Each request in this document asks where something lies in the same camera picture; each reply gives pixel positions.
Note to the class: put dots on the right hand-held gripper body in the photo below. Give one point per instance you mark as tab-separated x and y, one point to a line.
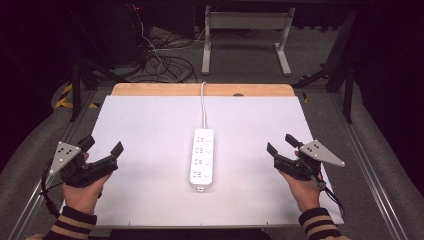
305	163

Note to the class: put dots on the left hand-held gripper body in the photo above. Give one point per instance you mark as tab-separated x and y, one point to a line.
81	170

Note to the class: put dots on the person's left hand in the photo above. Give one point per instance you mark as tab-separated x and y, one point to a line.
84	196

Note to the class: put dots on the person's right hand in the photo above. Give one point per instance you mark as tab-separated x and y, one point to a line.
304	191

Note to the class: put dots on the white table mat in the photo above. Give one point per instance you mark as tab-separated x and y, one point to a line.
206	160

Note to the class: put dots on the black metal stand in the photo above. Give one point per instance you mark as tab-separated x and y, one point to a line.
340	70
83	76

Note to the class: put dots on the white power strip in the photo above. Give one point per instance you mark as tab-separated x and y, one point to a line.
202	160

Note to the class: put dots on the wooden table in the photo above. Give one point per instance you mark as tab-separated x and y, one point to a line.
160	89

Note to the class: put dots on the white metal table frame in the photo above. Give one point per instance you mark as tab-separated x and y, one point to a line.
246	36

